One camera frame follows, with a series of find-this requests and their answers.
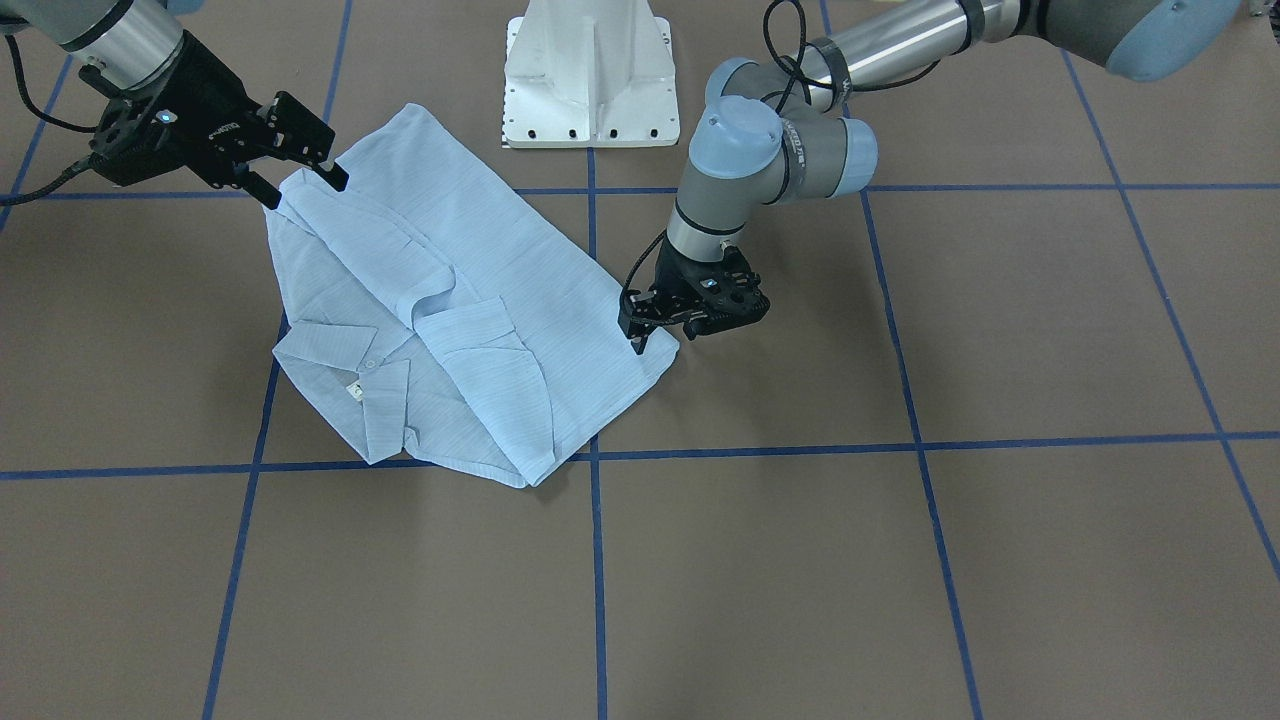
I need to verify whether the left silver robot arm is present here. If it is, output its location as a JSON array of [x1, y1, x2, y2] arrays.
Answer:
[[620, 1, 1238, 354]]

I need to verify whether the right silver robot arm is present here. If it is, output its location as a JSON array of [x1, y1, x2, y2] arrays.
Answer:
[[3, 1, 349, 209]]

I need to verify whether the light blue button-up shirt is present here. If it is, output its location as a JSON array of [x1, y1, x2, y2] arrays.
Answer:
[[265, 104, 680, 488]]

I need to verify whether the white central column mount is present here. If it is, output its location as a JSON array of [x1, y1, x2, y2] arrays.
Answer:
[[500, 1, 681, 149]]

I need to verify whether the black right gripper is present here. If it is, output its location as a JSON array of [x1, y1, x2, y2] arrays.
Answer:
[[90, 31, 349, 210]]

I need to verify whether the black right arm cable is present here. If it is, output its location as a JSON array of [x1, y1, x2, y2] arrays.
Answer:
[[0, 35, 101, 206]]

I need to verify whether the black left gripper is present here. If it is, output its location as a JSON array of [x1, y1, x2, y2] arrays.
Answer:
[[618, 240, 771, 355]]

